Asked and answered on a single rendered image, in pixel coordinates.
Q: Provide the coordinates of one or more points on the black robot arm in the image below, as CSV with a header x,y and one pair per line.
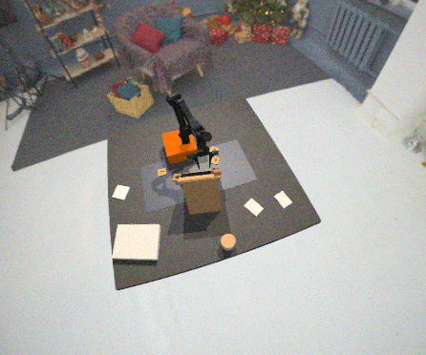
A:
x,y
193,127

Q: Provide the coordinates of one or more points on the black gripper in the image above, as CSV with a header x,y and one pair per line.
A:
x,y
211,154

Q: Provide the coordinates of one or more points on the small white flat card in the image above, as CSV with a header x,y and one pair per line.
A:
x,y
121,192

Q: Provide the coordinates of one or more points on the cream cylindrical jar with orange lid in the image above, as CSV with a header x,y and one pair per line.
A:
x,y
228,242

